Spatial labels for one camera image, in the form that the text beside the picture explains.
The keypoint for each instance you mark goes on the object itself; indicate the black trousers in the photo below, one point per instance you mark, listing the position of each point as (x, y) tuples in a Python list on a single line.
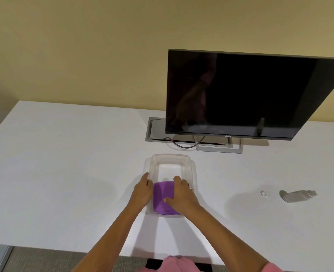
[(152, 264)]

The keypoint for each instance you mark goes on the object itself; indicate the purple microfiber cloth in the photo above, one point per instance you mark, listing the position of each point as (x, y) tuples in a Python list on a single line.
[(162, 198)]

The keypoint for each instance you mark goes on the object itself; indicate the clear plastic container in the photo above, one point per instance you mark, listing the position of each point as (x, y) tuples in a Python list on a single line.
[(169, 167)]

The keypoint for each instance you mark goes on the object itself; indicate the black Dell monitor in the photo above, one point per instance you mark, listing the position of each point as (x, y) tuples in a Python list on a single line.
[(240, 93)]

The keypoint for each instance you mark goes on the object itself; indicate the small white spray bottle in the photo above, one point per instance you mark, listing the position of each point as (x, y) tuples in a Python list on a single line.
[(298, 196)]

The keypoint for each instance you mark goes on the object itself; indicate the pink shirt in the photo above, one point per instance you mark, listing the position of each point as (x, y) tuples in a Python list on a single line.
[(172, 264)]

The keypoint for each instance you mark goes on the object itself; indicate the person's left forearm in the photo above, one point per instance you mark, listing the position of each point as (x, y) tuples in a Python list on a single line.
[(107, 240)]

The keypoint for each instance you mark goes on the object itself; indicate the person's right hand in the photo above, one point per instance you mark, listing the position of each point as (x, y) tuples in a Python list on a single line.
[(182, 199)]

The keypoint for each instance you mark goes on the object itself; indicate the person's right forearm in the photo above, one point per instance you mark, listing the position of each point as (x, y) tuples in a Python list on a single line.
[(229, 243)]

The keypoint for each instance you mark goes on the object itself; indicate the person's left hand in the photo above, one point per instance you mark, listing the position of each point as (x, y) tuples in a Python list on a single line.
[(141, 194)]

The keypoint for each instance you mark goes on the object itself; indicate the clear bottle cap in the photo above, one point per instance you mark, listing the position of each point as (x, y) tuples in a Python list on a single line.
[(264, 193)]

